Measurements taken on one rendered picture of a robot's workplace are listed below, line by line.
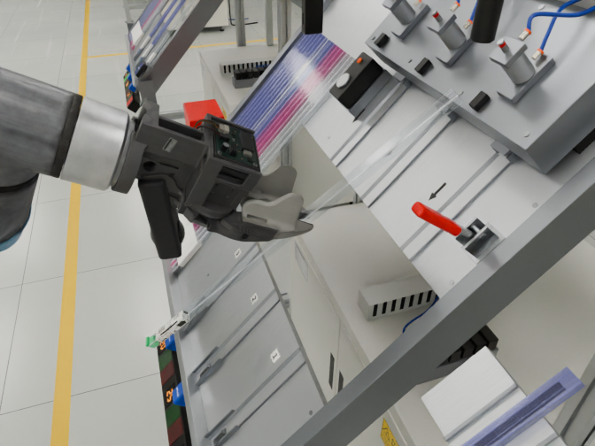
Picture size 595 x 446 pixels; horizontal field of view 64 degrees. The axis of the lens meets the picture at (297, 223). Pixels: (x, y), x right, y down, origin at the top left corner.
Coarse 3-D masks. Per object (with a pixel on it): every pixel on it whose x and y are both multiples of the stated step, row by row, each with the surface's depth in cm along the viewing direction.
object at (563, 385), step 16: (544, 384) 34; (560, 384) 33; (576, 384) 33; (528, 400) 34; (544, 400) 33; (560, 400) 33; (512, 416) 34; (528, 416) 34; (544, 416) 34; (480, 432) 35; (496, 432) 34; (512, 432) 34
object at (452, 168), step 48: (336, 0) 93; (384, 96) 70; (432, 96) 63; (336, 144) 73; (432, 144) 59; (480, 144) 54; (384, 192) 62; (432, 192) 56; (480, 192) 51; (528, 192) 48; (432, 240) 53; (432, 288) 51
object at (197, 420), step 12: (168, 264) 92; (168, 276) 89; (168, 288) 87; (180, 288) 89; (168, 300) 85; (180, 300) 86; (180, 336) 78; (180, 348) 76; (180, 360) 74; (192, 360) 76; (180, 372) 73; (192, 384) 71; (192, 396) 69; (192, 408) 68; (192, 420) 66; (204, 420) 67; (192, 432) 65; (204, 432) 66; (192, 444) 64; (204, 444) 64
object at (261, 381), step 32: (224, 256) 82; (192, 288) 85; (256, 288) 72; (192, 320) 79; (224, 320) 74; (256, 320) 69; (288, 320) 64; (224, 352) 71; (256, 352) 66; (288, 352) 62; (224, 384) 68; (256, 384) 63; (288, 384) 59; (224, 416) 65; (256, 416) 61; (288, 416) 57
